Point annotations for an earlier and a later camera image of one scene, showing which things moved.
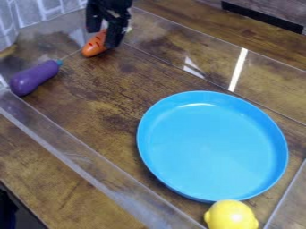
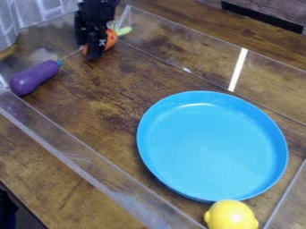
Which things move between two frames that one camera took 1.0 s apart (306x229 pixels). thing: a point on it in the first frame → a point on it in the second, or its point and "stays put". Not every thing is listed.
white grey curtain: (22, 12) stays put
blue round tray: (211, 145) stays put
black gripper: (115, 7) → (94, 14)
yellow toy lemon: (230, 214) stays put
